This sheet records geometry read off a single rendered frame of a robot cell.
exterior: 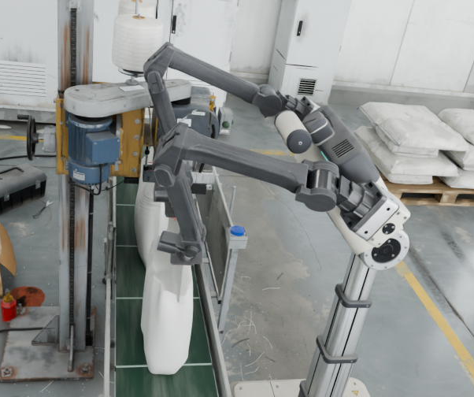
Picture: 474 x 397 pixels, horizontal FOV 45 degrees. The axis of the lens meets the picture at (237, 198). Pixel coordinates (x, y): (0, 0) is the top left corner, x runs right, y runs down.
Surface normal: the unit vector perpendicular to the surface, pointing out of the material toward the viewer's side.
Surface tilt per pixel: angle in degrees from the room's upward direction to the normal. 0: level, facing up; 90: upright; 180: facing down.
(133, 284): 0
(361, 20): 90
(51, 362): 0
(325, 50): 90
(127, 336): 0
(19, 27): 90
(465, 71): 90
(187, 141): 29
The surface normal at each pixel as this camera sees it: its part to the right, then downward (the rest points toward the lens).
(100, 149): 0.57, 0.47
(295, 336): 0.15, -0.86
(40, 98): 0.18, 0.51
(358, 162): -0.12, 0.07
